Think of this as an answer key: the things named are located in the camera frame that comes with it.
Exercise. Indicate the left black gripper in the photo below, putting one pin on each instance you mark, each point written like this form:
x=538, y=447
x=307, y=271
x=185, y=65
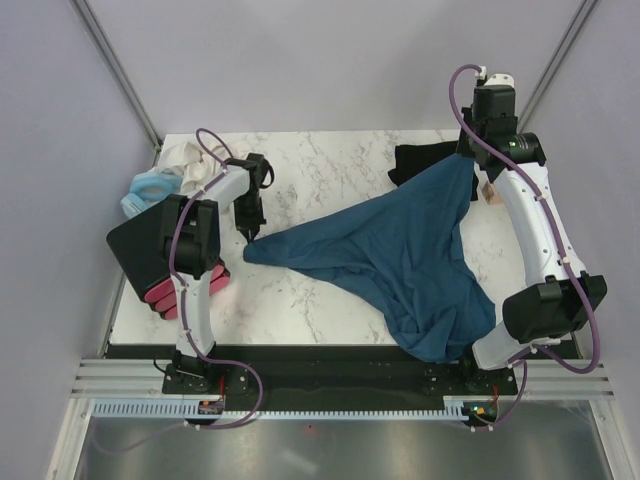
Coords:
x=251, y=226

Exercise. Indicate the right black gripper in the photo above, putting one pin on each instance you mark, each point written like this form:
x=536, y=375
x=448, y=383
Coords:
x=464, y=148

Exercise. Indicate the black pink drawer organizer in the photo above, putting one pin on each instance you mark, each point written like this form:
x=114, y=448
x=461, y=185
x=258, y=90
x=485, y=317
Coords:
x=141, y=245

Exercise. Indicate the blue t shirt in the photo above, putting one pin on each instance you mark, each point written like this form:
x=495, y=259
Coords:
x=402, y=253

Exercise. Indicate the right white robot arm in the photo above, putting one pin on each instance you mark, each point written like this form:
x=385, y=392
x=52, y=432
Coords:
x=560, y=296

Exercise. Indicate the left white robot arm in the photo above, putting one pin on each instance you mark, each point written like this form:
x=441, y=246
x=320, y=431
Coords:
x=196, y=338

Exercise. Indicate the small pink cube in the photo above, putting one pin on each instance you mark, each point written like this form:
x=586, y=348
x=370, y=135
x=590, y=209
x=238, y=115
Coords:
x=490, y=194

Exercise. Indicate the white t shirt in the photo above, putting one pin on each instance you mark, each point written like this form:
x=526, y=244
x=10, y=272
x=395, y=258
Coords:
x=200, y=168

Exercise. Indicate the folded black t shirt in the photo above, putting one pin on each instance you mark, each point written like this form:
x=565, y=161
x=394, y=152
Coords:
x=425, y=160

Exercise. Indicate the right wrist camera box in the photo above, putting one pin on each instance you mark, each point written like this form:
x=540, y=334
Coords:
x=493, y=102

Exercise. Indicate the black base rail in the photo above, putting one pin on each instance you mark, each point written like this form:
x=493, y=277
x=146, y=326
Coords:
x=324, y=377

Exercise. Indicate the white cable duct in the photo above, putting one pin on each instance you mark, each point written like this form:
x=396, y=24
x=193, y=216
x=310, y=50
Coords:
x=195, y=409

